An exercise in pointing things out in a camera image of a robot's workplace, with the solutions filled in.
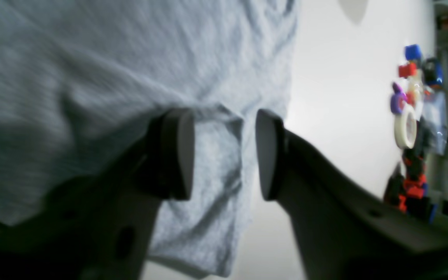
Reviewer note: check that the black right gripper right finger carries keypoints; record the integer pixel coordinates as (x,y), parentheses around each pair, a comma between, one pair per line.
(342,231)

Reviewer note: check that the white tape roll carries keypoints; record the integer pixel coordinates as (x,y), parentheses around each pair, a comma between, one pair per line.
(405,128)

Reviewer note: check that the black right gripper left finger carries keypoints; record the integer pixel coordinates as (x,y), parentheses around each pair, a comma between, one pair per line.
(101,227)

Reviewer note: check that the grey T-shirt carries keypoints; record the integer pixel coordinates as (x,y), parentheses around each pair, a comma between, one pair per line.
(81,79)

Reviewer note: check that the purple tape roll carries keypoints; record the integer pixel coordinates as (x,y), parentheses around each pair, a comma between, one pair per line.
(398,99)

